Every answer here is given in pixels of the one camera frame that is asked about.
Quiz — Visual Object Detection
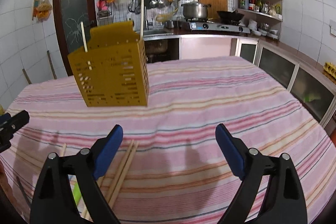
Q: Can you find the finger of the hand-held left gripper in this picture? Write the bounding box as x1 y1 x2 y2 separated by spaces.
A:
0 110 30 153

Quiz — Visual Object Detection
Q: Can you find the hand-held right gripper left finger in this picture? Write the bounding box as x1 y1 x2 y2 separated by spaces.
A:
29 124 124 224

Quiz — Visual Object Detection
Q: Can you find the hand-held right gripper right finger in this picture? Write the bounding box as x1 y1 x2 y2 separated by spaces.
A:
215 123 307 224

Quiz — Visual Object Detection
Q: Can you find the yellow perforated utensil holder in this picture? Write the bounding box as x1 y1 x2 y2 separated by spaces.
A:
67 21 150 107

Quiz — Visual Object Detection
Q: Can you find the leaning wooden stick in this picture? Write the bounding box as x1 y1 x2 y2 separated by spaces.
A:
47 50 57 80
22 68 32 85

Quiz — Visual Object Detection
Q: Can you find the pink striped tablecloth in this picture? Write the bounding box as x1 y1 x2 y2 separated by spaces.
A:
0 56 336 224

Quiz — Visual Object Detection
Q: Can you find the pale chopstick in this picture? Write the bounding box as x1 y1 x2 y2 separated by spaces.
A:
80 21 88 53
140 0 145 38

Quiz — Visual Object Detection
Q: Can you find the kitchen counter cabinet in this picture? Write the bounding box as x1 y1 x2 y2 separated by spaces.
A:
143 29 336 135

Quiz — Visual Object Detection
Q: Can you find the hanging plastic bag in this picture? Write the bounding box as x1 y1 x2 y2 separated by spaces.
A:
33 0 52 22

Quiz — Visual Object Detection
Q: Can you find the brown frosted glass door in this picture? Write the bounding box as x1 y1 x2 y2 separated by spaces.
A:
52 0 97 78

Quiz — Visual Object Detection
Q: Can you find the steel gas stove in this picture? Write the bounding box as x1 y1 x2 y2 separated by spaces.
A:
184 18 251 34

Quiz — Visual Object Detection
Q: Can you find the steel sink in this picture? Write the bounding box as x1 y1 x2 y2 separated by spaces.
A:
143 28 176 37

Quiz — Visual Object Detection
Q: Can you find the yellow egg carton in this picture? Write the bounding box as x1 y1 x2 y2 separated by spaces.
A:
323 62 336 79

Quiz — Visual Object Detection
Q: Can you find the black wok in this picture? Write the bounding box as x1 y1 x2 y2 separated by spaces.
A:
216 10 245 24

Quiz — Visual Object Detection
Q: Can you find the white corner shelf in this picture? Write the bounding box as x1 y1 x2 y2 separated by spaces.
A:
232 0 284 39

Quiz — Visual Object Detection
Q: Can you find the chrome faucet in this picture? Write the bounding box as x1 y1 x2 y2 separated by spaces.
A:
131 0 151 30

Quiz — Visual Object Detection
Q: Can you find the steel cooking pot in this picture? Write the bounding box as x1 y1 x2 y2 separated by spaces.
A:
181 1 212 19

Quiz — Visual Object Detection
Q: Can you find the wire grid wall rack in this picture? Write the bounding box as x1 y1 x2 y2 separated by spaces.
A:
94 0 143 26

